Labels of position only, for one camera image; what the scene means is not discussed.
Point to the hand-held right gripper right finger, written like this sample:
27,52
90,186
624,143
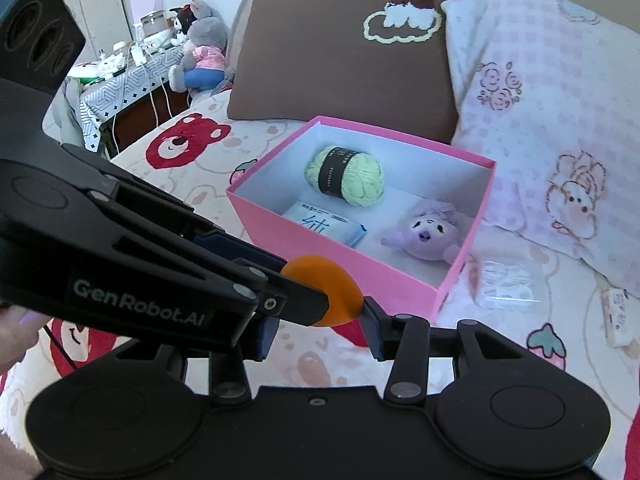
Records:
376,345

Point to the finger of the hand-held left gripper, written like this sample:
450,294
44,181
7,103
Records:
240,252
295,305

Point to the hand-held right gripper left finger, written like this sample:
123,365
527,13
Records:
265,340

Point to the orange makeup sponge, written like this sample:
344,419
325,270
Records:
340,290

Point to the pink cardboard box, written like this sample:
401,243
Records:
300,255

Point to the blue white tissue pack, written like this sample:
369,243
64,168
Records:
320,222

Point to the purple plush toy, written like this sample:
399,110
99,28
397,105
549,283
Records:
425,235

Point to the light green yarn ball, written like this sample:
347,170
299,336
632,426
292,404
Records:
360,175

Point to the white wipes packet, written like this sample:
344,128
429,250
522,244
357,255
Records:
616,315

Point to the person's left hand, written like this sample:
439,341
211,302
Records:
15,332

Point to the clear plastic packet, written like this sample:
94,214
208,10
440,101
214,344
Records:
507,282

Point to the grey cloth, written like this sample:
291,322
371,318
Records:
67,115

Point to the printed bear blanket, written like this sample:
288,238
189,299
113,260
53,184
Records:
525,360

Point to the patterned tablecloth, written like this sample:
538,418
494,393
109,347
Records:
125,85

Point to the brown pillow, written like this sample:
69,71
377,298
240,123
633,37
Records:
325,70

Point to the grey plush toy pink shirt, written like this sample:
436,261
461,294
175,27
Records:
205,30

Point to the black white plush toy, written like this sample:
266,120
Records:
181,22

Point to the white cabinet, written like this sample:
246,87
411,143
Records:
95,5

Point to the pink checked pillow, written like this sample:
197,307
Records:
550,85

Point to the black table frame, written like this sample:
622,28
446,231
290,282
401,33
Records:
106,137

